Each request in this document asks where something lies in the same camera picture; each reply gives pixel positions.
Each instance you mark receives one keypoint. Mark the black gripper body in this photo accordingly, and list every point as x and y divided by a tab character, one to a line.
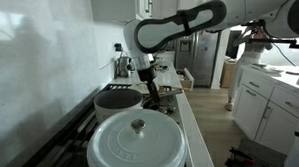
147	74

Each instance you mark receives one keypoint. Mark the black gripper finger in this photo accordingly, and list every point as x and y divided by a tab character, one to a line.
151	91
155	90

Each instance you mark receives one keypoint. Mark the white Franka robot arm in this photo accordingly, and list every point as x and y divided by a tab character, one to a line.
253	3

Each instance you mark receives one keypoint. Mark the steel electric kettle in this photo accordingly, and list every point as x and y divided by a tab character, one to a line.
124	67

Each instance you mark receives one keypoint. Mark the open wooden drawer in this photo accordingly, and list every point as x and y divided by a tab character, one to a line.
188	80

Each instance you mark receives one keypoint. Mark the stainless steel refrigerator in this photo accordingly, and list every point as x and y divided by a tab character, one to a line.
202	58

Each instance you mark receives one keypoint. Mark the white Dutch oven lid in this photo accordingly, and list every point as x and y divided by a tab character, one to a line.
152	150

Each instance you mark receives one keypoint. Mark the cardboard box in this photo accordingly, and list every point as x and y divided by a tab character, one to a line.
227	74

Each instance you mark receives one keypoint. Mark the black monitor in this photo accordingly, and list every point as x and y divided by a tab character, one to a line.
233	45

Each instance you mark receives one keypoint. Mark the person in white clothes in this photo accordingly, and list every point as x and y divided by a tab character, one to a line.
252	53

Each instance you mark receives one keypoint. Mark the white island cabinets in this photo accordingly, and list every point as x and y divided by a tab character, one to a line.
257	113

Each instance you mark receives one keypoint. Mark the black tool with red parts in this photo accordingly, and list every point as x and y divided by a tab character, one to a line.
238	157

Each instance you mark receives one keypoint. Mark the black gas cooktop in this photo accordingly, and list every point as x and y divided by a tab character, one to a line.
58	153

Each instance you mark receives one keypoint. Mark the black wall plug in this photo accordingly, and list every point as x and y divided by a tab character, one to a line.
118	47

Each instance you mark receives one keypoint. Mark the white upper wall cabinet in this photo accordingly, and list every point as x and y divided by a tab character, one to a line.
113	8

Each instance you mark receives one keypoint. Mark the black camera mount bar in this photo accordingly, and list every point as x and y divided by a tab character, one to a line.
281	41

